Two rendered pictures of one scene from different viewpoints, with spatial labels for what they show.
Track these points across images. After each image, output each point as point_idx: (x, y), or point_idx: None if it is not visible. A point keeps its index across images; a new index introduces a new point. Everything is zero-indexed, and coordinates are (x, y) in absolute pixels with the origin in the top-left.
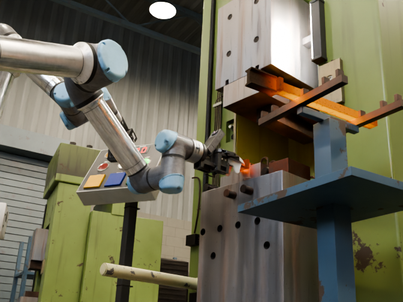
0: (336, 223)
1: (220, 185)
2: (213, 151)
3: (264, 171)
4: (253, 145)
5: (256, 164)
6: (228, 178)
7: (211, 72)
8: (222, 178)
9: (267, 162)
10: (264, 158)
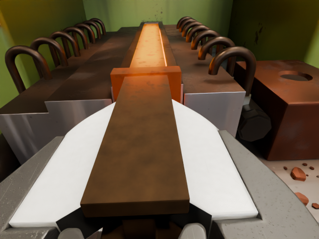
0: None
1: (11, 145)
2: None
3: (258, 132)
4: None
5: (220, 96)
6: (53, 125)
7: None
8: (12, 123)
9: (250, 79)
10: (236, 55)
